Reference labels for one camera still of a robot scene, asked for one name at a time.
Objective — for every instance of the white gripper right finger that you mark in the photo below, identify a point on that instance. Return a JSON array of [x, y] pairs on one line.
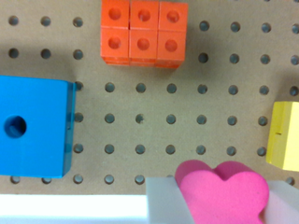
[[283, 204]]

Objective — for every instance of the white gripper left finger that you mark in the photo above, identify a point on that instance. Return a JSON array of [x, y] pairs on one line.
[[166, 204]]

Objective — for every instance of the pink flower-shaped block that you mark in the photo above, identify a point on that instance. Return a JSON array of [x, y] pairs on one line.
[[231, 193]]

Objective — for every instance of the yellow square block with hole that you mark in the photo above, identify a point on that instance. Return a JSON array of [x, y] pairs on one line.
[[283, 141]]

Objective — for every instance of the brown perforated pegboard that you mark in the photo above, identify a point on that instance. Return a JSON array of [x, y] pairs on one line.
[[137, 122]]

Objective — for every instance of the white board with holes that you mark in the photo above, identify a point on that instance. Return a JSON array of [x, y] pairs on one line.
[[73, 209]]

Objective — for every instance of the blue square block with hole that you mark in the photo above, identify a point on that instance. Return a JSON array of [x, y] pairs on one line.
[[36, 126]]

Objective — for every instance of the orange cube block with holes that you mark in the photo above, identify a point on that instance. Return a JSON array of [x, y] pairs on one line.
[[143, 32]]

